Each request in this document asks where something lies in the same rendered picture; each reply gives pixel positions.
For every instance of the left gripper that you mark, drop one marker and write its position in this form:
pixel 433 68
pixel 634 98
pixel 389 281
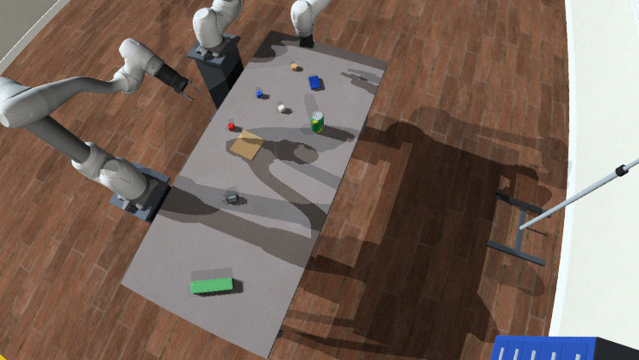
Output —
pixel 306 38

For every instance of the beige flat mat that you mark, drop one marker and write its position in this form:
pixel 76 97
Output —
pixel 247 145

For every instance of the green rectangular box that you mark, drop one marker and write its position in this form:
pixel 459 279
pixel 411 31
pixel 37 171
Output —
pixel 212 285

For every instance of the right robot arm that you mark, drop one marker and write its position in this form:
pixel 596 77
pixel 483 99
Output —
pixel 22 106

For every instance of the green soda can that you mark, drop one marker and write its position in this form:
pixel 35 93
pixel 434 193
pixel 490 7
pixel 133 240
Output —
pixel 317 122

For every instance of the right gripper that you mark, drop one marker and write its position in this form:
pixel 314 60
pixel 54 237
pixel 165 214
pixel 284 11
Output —
pixel 159 69

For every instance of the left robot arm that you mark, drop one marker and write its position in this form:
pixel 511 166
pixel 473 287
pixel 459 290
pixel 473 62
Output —
pixel 210 23

